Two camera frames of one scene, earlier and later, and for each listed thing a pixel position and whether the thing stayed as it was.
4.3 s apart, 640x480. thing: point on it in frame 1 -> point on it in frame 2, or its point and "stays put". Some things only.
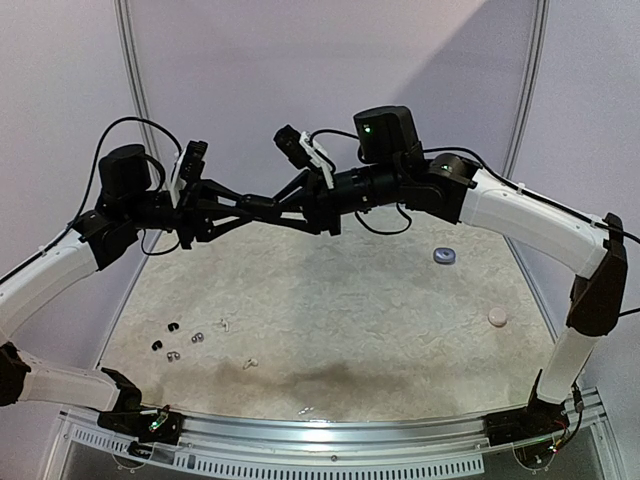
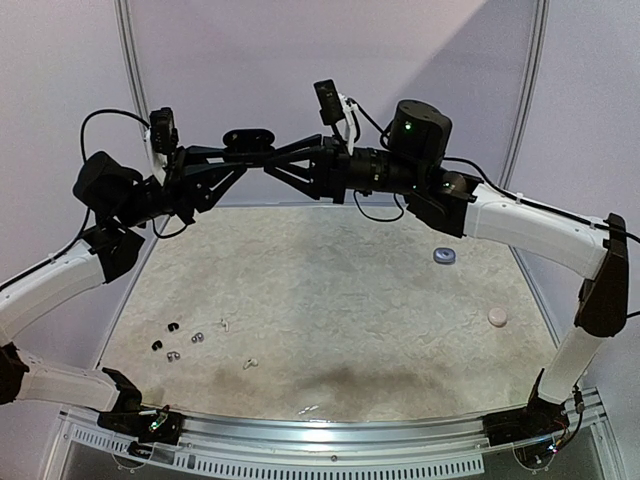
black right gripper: x=325 y=206 -> x=329 y=168
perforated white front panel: x=275 y=466 stays put
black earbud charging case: x=258 y=205 -> x=250 y=147
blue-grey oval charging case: x=445 y=256 stays put
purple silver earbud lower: x=170 y=356 stays put
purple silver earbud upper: x=199 y=337 stays put
